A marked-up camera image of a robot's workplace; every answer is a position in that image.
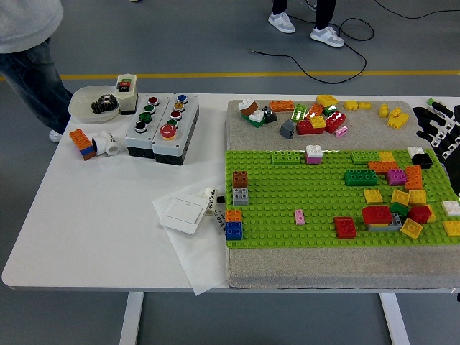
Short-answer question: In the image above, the white pipe tee fitting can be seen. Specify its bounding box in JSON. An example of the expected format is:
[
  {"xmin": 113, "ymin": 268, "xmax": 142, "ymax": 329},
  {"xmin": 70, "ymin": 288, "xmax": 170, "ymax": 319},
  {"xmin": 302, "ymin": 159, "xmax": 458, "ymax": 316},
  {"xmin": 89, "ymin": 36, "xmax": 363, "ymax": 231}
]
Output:
[{"xmin": 89, "ymin": 130, "xmax": 121, "ymax": 157}]

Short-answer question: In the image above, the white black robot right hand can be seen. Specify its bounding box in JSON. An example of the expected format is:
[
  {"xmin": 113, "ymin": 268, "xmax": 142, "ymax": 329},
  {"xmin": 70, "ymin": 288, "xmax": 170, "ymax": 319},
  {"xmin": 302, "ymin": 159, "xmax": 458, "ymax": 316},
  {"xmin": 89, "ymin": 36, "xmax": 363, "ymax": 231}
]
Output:
[{"xmin": 412, "ymin": 103, "xmax": 460, "ymax": 199}]

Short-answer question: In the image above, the grey emergency-stop control box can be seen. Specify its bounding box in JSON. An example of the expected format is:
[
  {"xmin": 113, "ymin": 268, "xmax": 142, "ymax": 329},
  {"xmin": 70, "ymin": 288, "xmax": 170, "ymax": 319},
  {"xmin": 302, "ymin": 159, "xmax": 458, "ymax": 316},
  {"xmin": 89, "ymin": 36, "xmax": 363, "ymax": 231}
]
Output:
[{"xmin": 150, "ymin": 93, "xmax": 200, "ymax": 166}]

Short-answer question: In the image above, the white labelled tube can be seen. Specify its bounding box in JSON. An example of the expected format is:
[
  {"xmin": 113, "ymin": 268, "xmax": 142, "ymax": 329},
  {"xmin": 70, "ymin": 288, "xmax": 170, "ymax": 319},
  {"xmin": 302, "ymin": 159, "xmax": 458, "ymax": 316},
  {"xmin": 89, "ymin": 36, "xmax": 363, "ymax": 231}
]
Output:
[{"xmin": 203, "ymin": 186, "xmax": 219, "ymax": 216}]

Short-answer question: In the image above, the translucent paper sheet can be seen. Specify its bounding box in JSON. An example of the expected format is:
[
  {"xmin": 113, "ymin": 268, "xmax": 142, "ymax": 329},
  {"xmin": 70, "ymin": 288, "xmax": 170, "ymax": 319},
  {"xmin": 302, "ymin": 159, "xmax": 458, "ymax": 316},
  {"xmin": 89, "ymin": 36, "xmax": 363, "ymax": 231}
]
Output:
[{"xmin": 151, "ymin": 178, "xmax": 231, "ymax": 296}]

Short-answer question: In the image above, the white table leg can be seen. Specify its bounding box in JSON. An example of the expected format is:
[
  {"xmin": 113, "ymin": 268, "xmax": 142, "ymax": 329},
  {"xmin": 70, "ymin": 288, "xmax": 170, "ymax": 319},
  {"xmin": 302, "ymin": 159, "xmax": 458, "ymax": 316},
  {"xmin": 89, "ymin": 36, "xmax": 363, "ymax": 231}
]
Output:
[
  {"xmin": 379, "ymin": 291, "xmax": 410, "ymax": 345},
  {"xmin": 118, "ymin": 291, "xmax": 145, "ymax": 345}
]

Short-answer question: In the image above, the orange blue brown brick stack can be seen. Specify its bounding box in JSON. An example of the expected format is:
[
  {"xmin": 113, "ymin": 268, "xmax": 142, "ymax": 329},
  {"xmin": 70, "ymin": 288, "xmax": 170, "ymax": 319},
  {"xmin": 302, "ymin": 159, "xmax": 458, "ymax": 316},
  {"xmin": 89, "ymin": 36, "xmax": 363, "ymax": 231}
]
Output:
[{"xmin": 68, "ymin": 128, "xmax": 97, "ymax": 162}]

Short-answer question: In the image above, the blue toy brick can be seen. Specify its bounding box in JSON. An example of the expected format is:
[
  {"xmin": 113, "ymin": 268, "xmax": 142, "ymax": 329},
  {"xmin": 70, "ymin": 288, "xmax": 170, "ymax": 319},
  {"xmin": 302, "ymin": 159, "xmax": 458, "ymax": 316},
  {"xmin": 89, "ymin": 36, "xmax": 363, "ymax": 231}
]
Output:
[{"xmin": 225, "ymin": 221, "xmax": 244, "ymax": 241}]

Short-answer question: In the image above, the lime green toy brick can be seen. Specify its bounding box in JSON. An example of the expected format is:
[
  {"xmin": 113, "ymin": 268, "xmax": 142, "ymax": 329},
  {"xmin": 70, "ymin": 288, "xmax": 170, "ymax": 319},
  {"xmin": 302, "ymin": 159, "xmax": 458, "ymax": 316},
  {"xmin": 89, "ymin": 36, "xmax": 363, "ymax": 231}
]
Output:
[{"xmin": 290, "ymin": 103, "xmax": 308, "ymax": 124}]

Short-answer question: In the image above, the long orange toy brick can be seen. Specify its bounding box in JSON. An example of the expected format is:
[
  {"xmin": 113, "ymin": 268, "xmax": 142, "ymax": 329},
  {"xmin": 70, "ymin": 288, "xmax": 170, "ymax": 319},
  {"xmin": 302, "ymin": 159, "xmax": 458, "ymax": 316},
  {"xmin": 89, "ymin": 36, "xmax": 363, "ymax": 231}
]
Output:
[
  {"xmin": 367, "ymin": 160, "xmax": 399, "ymax": 175},
  {"xmin": 269, "ymin": 99, "xmax": 295, "ymax": 113}
]

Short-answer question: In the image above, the black looped floor cable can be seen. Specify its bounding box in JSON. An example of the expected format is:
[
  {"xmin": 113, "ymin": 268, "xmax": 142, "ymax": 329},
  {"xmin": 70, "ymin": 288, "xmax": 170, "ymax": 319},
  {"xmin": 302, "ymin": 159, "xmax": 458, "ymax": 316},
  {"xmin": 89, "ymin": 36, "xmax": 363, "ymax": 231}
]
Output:
[{"xmin": 249, "ymin": 0, "xmax": 375, "ymax": 84}]

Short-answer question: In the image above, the white shallow bowl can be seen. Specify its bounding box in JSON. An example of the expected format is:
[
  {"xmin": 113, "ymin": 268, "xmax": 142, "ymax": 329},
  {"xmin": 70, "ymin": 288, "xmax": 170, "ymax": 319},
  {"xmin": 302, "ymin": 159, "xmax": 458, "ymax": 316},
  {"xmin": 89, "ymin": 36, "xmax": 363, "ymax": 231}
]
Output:
[{"xmin": 68, "ymin": 85, "xmax": 120, "ymax": 124}]

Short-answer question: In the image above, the grey four-button control box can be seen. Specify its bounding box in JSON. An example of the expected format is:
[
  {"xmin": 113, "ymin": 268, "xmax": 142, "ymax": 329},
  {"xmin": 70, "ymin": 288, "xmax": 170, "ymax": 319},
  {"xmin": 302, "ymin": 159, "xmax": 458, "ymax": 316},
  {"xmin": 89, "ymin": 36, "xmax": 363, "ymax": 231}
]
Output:
[{"xmin": 124, "ymin": 93, "xmax": 170, "ymax": 159}]

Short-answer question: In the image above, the black metal gear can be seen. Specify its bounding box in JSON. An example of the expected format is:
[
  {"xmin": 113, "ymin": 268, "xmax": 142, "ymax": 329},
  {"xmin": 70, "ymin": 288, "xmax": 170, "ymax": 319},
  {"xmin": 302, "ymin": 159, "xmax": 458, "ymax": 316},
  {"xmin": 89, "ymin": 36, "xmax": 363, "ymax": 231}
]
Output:
[{"xmin": 90, "ymin": 94, "xmax": 119, "ymax": 116}]

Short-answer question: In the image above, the white wall switch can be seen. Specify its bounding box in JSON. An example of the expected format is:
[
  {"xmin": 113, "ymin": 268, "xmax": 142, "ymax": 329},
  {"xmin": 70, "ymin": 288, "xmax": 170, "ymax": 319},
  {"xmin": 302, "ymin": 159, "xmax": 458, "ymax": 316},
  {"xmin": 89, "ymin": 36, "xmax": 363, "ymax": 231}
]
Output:
[{"xmin": 158, "ymin": 196, "xmax": 209, "ymax": 236}]

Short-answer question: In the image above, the cream two-button switch box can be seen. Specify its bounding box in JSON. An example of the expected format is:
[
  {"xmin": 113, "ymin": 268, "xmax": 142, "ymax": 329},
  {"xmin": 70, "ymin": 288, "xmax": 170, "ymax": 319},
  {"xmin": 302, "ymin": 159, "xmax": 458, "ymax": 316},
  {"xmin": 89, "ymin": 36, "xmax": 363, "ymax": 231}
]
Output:
[{"xmin": 113, "ymin": 74, "xmax": 139, "ymax": 116}]

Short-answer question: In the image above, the long dark green brick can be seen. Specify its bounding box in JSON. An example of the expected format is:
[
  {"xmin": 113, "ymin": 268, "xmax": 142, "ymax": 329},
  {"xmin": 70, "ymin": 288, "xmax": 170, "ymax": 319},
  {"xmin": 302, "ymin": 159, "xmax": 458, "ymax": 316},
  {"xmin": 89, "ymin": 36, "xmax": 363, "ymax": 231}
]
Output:
[{"xmin": 344, "ymin": 169, "xmax": 378, "ymax": 187}]

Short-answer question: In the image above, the green toy baseplate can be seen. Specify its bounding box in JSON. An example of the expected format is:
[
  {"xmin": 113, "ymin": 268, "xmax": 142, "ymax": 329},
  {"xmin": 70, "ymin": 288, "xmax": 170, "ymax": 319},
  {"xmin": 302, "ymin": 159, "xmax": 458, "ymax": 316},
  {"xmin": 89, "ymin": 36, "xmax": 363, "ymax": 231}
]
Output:
[{"xmin": 224, "ymin": 149, "xmax": 460, "ymax": 249}]

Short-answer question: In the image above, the brown brick white top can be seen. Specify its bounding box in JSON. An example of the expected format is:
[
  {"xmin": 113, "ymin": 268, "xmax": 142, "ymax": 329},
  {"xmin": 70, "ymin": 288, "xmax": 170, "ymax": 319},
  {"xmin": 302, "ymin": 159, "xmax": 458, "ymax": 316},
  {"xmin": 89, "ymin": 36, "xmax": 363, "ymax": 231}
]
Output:
[{"xmin": 239, "ymin": 98, "xmax": 259, "ymax": 116}]

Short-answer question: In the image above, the white and pink brick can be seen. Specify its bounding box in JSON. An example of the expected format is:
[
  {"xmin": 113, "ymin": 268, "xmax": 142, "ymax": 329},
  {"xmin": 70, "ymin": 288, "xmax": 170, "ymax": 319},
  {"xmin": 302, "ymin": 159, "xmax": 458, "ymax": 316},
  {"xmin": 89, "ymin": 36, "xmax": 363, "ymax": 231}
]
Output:
[{"xmin": 305, "ymin": 144, "xmax": 323, "ymax": 165}]

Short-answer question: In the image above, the long red toy brick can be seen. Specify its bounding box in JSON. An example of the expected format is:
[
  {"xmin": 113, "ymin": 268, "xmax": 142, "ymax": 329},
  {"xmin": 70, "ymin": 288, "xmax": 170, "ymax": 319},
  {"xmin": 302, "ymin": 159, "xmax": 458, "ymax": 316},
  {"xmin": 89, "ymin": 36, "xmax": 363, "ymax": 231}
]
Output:
[{"xmin": 325, "ymin": 111, "xmax": 348, "ymax": 134}]

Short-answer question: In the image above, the long grey toy brick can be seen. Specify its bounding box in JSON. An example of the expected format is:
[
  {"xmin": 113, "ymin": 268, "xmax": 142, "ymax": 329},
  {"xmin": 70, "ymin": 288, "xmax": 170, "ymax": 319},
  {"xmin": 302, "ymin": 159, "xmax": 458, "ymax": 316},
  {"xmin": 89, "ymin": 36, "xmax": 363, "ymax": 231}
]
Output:
[{"xmin": 365, "ymin": 212, "xmax": 403, "ymax": 232}]

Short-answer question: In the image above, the brown toy brick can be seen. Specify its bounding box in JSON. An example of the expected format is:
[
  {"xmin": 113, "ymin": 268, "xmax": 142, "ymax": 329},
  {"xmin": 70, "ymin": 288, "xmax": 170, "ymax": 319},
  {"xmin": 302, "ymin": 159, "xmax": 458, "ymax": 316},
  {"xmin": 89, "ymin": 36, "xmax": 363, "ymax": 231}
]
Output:
[{"xmin": 232, "ymin": 170, "xmax": 249, "ymax": 190}]

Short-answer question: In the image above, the magenta toy brick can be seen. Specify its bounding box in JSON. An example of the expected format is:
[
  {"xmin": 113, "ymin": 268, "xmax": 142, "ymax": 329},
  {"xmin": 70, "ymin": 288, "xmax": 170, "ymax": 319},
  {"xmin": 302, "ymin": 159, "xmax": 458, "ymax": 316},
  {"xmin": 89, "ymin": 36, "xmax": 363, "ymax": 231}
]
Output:
[{"xmin": 386, "ymin": 167, "xmax": 408, "ymax": 186}]

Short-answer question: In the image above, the grey-brown mat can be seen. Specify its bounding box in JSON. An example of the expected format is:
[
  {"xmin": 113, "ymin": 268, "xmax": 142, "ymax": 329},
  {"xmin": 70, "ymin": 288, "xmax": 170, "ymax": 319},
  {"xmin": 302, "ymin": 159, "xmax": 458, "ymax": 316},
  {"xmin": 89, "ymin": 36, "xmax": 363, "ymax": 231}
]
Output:
[{"xmin": 224, "ymin": 98, "xmax": 460, "ymax": 290}]

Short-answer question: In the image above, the black toy brick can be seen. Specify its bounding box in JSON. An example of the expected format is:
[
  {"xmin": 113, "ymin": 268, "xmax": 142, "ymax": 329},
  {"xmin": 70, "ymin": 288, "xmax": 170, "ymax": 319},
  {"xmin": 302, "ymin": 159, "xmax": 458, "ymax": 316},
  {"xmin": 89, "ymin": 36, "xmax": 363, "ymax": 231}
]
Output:
[{"xmin": 411, "ymin": 153, "xmax": 433, "ymax": 170}]

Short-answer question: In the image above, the white and green brick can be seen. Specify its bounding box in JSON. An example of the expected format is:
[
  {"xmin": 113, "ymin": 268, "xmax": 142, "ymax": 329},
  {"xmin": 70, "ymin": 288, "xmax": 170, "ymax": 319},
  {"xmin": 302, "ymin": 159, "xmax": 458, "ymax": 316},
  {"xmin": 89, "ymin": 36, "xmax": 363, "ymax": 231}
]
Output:
[{"xmin": 241, "ymin": 109, "xmax": 269, "ymax": 129}]

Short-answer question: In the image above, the flat lime green brick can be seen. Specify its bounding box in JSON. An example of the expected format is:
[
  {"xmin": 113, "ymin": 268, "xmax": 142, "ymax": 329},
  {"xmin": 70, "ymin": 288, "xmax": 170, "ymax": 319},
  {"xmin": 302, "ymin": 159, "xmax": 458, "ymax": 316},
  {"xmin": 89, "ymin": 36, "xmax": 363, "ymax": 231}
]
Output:
[
  {"xmin": 272, "ymin": 151, "xmax": 301, "ymax": 165},
  {"xmin": 351, "ymin": 150, "xmax": 381, "ymax": 165}
]

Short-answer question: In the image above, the person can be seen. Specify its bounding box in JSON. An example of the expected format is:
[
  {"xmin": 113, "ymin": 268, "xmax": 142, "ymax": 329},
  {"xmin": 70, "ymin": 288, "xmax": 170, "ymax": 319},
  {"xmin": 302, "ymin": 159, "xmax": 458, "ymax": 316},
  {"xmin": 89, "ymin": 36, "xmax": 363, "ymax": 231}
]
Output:
[
  {"xmin": 0, "ymin": 0, "xmax": 75, "ymax": 144},
  {"xmin": 267, "ymin": 0, "xmax": 346, "ymax": 48}
]

